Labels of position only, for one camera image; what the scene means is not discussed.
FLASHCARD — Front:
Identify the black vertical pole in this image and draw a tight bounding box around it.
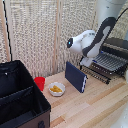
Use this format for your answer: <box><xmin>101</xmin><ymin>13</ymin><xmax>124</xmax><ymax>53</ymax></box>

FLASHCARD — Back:
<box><xmin>2</xmin><ymin>0</ymin><xmax>13</xmax><ymax>63</ymax></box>

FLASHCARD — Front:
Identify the red plastic cup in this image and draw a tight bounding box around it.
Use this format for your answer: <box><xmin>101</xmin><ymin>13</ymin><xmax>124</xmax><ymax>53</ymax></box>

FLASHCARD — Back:
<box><xmin>33</xmin><ymin>76</ymin><xmax>46</xmax><ymax>92</ymax></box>

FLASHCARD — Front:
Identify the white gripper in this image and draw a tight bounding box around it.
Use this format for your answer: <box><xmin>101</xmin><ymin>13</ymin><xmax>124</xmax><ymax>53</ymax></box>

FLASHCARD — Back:
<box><xmin>79</xmin><ymin>55</ymin><xmax>96</xmax><ymax>68</ymax></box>

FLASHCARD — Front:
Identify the yellow food piece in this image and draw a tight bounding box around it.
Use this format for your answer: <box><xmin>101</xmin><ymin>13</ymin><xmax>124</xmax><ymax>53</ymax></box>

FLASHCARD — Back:
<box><xmin>55</xmin><ymin>85</ymin><xmax>64</xmax><ymax>94</ymax></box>
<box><xmin>50</xmin><ymin>85</ymin><xmax>60</xmax><ymax>94</ymax></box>

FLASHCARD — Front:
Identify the white rounded object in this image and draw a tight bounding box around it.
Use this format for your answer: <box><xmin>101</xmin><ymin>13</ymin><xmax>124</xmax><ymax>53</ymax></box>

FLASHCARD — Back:
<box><xmin>124</xmin><ymin>65</ymin><xmax>128</xmax><ymax>83</ymax></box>

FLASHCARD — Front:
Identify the woven folding screen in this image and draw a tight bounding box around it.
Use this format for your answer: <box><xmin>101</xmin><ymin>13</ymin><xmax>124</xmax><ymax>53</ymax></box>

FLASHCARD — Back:
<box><xmin>0</xmin><ymin>0</ymin><xmax>128</xmax><ymax>79</ymax></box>

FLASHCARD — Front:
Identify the black dish rack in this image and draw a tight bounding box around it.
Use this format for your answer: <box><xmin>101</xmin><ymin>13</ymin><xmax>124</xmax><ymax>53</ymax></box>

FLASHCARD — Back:
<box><xmin>90</xmin><ymin>52</ymin><xmax>128</xmax><ymax>74</ymax></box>

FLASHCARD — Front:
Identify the black fabric storage box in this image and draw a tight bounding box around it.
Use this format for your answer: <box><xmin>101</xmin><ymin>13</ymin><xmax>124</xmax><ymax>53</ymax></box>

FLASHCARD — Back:
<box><xmin>0</xmin><ymin>59</ymin><xmax>52</xmax><ymax>128</ymax></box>

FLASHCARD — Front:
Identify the black wire rack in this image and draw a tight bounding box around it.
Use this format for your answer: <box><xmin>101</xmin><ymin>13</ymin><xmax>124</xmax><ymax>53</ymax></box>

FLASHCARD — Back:
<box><xmin>79</xmin><ymin>64</ymin><xmax>113</xmax><ymax>85</ymax></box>

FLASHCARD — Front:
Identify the white ceramic bowl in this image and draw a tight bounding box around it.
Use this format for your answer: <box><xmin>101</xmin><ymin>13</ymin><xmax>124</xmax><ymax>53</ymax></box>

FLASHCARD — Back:
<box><xmin>48</xmin><ymin>81</ymin><xmax>67</xmax><ymax>98</ymax></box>

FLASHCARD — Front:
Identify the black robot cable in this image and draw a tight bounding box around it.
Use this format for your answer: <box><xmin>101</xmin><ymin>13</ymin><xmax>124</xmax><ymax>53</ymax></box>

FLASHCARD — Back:
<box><xmin>116</xmin><ymin>7</ymin><xmax>128</xmax><ymax>22</ymax></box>

